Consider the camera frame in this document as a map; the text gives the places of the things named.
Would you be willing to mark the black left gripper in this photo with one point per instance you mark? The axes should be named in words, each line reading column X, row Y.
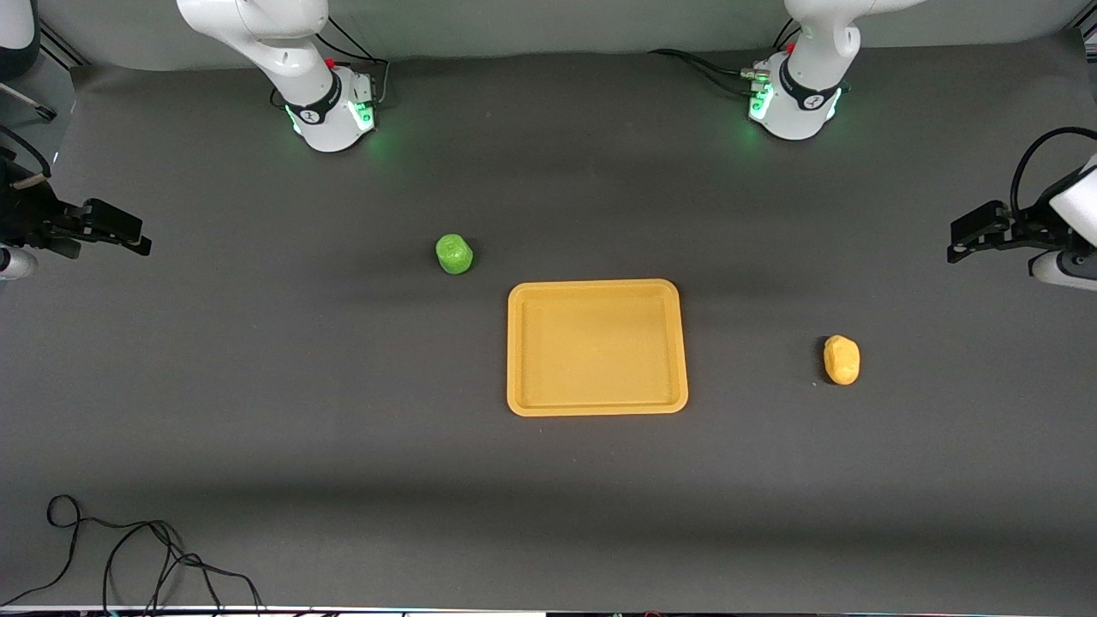
column 1031, row 228

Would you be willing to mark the dark grey table mat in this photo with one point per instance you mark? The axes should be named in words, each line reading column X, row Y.
column 257, row 386

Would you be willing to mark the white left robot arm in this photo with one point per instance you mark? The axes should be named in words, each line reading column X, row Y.
column 810, row 77

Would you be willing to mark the orange plastic tray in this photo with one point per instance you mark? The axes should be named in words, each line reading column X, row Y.
column 597, row 351

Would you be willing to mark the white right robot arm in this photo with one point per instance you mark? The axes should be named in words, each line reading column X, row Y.
column 291, row 60

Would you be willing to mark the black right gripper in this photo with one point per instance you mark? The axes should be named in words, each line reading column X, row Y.
column 27, row 214

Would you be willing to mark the green apple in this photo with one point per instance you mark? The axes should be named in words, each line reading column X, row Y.
column 454, row 254

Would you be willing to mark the yellow potato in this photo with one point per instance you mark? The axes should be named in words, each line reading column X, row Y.
column 842, row 360

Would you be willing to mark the grey aluminium frame rail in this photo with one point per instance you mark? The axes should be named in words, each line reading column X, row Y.
column 62, row 47

